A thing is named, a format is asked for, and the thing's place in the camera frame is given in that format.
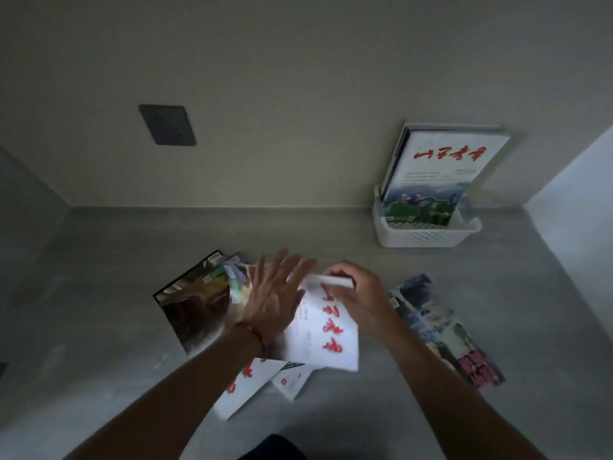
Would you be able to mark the person's left hand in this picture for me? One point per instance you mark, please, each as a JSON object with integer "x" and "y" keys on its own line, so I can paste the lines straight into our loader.
{"x": 270, "y": 301}

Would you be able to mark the person's right hand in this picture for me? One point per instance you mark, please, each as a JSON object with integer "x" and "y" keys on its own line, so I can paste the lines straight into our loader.
{"x": 366, "y": 296}

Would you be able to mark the person's right fingers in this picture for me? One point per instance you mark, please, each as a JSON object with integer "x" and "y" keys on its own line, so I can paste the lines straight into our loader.
{"x": 341, "y": 275}

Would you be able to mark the person's left little finger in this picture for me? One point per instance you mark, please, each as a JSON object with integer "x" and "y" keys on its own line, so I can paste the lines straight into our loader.
{"x": 260, "y": 273}

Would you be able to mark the white magazine with red calligraphy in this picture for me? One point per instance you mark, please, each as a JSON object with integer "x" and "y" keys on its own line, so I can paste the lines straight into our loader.
{"x": 325, "y": 337}
{"x": 246, "y": 385}

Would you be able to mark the person's left forearm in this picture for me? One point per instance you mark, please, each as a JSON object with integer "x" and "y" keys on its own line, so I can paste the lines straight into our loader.
{"x": 186, "y": 392}

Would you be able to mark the person's right forearm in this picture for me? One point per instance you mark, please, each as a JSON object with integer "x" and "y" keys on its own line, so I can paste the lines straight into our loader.
{"x": 445, "y": 397}

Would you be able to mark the green and white magazine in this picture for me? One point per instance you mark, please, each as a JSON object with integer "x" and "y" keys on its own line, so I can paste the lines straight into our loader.
{"x": 238, "y": 282}

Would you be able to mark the dark brown cover magazine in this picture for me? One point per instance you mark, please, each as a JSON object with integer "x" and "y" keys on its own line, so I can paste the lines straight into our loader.
{"x": 196, "y": 306}

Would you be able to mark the white perforated plastic basket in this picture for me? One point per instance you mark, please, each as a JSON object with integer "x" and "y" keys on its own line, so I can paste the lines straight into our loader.
{"x": 421, "y": 234}

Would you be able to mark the white magazine with red square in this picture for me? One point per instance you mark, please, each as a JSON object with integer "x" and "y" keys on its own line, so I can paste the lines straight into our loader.
{"x": 292, "y": 380}

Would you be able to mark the blue landscape photo magazine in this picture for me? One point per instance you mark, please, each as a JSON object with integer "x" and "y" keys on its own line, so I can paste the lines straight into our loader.
{"x": 445, "y": 330}

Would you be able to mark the white magazine with landscape picture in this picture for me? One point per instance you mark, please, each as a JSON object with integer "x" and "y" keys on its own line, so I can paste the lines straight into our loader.
{"x": 440, "y": 177}

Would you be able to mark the blue-edged magazine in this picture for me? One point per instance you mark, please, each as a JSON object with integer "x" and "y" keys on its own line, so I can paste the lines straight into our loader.
{"x": 400, "y": 148}

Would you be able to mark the person's dark clothing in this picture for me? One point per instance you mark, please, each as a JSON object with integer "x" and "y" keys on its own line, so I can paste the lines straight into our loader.
{"x": 273, "y": 449}

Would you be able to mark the grey wall switch plate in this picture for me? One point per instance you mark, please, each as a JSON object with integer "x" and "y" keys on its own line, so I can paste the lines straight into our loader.
{"x": 167, "y": 125}

